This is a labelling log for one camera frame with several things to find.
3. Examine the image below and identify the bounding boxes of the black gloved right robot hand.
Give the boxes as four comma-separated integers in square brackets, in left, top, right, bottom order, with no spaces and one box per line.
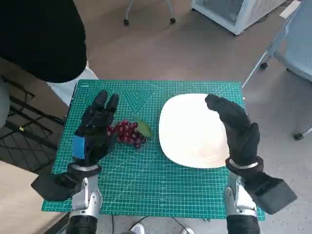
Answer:
[204,94,261,163]

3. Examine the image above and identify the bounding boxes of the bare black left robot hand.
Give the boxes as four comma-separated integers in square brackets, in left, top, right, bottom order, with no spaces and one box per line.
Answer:
[72,89,120,167]

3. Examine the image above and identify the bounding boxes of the red toy grape bunch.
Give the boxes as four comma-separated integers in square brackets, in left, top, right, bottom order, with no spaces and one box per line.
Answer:
[106,119,153,149]

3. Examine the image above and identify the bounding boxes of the white square plate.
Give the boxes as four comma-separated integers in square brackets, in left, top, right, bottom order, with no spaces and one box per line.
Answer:
[158,93,231,169]

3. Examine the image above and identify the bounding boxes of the green cutting mat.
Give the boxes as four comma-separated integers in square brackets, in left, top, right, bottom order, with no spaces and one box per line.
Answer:
[40,79,266,221]

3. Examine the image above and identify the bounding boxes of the light blue chair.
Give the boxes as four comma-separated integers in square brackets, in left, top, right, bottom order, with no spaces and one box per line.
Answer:
[241,0,312,141]

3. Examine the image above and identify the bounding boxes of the light wooden desk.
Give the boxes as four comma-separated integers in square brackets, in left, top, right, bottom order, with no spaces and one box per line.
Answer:
[0,159,71,234]

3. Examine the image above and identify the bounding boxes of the person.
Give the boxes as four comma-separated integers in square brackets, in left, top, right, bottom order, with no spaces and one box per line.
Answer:
[0,0,98,108]

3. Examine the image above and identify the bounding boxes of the rolling chair base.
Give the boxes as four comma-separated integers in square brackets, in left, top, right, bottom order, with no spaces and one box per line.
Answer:
[123,0,176,25]

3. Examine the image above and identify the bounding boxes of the white cabinet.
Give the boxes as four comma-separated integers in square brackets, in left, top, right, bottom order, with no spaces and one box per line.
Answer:
[191,0,288,35]

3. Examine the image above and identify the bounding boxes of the beige card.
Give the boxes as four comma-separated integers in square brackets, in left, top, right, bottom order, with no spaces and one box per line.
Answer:
[279,0,300,18]

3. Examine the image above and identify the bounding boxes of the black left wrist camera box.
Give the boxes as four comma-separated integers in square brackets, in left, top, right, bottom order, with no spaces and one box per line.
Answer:
[30,172,83,202]

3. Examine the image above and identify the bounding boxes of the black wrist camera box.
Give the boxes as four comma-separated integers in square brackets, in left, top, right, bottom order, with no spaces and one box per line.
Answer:
[30,172,83,202]
[243,172,298,215]

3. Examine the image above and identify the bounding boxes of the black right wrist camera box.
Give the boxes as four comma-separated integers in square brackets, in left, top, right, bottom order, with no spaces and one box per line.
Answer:
[243,172,298,215]

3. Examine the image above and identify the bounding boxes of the black wire rack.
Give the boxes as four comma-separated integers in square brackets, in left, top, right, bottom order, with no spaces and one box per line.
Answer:
[0,74,65,173]

